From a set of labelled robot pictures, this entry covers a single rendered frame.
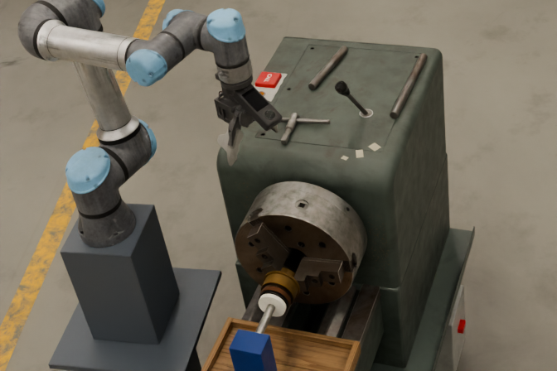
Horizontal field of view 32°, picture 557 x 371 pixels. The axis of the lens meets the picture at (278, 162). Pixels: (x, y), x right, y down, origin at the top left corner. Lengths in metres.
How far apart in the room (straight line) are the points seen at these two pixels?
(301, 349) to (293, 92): 0.71
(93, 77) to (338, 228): 0.71
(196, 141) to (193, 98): 0.36
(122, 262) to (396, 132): 0.78
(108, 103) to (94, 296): 0.55
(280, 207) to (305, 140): 0.24
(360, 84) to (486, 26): 2.63
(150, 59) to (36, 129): 3.10
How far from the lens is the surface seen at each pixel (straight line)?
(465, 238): 3.25
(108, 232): 2.57
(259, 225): 2.39
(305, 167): 2.47
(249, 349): 2.24
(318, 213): 2.36
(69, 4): 2.37
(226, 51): 2.07
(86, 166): 2.50
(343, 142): 2.51
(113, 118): 2.52
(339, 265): 2.39
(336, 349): 2.51
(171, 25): 2.12
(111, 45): 2.12
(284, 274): 2.37
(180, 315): 2.85
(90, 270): 2.64
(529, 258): 3.95
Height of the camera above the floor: 2.80
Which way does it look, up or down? 39 degrees down
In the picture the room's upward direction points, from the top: 10 degrees counter-clockwise
